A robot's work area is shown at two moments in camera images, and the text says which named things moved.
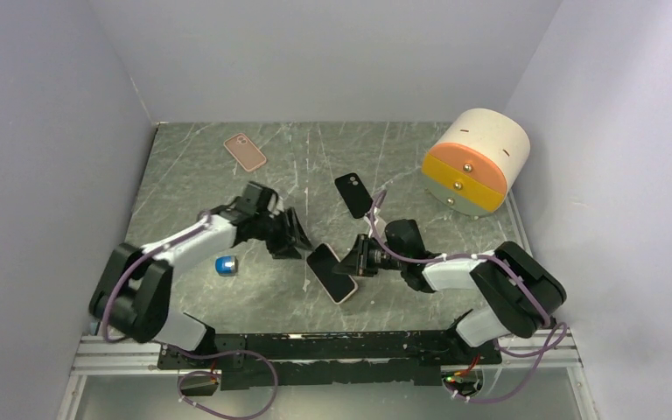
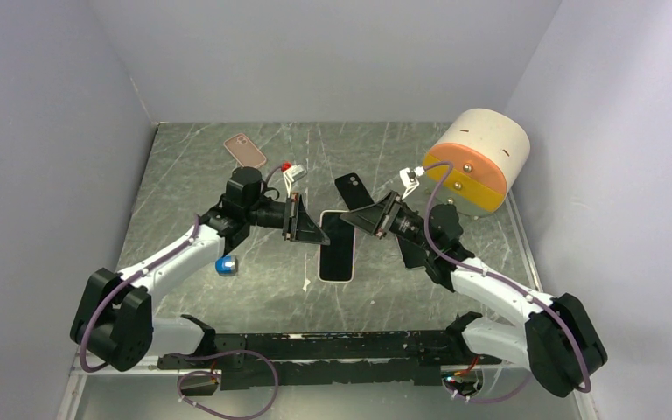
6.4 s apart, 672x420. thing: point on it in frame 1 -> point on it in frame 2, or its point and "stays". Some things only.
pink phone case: x=245 y=151 stays
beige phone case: x=338 y=286 -> x=340 y=212
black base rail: x=336 y=359 stays
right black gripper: x=356 y=262 -> x=374 y=218
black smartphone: x=338 y=286 -> x=337 y=260
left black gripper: x=283 y=248 -> x=300 y=227
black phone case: x=354 y=194 stays
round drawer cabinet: x=479 y=156 stays
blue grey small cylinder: x=226 y=265 stays
